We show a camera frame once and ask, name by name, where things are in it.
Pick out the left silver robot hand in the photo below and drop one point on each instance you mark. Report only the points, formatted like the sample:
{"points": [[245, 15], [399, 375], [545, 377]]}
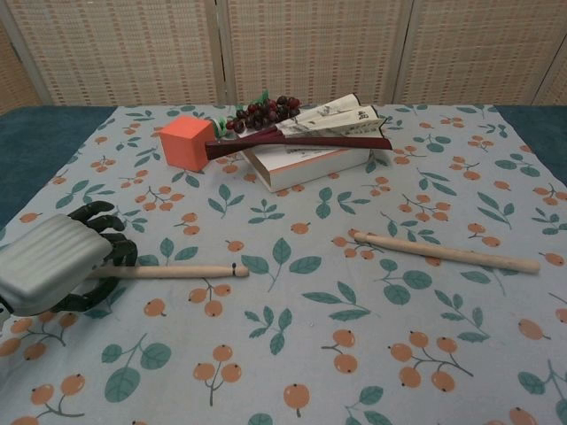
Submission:
{"points": [[53, 252]]}

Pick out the wooden stick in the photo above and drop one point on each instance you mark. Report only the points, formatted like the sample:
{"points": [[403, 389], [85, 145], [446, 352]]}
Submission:
{"points": [[177, 271]]}

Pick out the plain wooden drumstick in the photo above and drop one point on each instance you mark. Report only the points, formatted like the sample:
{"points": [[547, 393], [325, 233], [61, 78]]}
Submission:
{"points": [[443, 251]]}

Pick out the orange cube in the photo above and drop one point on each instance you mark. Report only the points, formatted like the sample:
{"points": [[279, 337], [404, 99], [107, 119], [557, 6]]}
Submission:
{"points": [[184, 144]]}

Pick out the green white striped small item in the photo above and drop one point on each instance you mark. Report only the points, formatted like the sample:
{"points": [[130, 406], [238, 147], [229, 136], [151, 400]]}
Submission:
{"points": [[219, 126]]}

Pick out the fruit and leaf print tablecloth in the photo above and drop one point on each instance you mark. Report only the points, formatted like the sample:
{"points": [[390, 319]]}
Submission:
{"points": [[283, 332]]}

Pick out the dark red grape bunch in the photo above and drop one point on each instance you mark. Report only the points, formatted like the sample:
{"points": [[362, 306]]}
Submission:
{"points": [[261, 113]]}

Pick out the green artificial leaves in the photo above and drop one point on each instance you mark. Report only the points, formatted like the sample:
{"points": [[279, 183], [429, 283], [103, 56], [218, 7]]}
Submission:
{"points": [[263, 97]]}

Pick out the folding paper fan, dark red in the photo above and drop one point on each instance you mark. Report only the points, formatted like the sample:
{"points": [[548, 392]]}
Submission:
{"points": [[310, 141]]}

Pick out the woven bamboo folding screen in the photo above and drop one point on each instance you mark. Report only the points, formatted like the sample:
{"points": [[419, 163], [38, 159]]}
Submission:
{"points": [[310, 48]]}

